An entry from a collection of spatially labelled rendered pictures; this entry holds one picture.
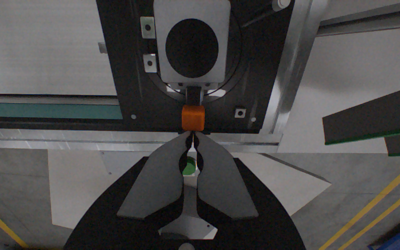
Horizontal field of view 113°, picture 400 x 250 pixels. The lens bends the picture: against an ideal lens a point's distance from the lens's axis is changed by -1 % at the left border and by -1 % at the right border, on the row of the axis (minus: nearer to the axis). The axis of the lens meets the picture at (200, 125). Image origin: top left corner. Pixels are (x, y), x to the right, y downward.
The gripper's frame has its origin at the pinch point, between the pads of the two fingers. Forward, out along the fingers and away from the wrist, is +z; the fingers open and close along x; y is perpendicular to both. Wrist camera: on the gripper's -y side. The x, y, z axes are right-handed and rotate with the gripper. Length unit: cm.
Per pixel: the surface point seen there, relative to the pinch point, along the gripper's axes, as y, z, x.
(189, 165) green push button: 13.8, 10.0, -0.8
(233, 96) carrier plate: -0.6, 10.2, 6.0
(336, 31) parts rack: -10.1, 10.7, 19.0
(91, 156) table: 21.9, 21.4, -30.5
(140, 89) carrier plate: -1.3, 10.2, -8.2
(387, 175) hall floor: 124, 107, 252
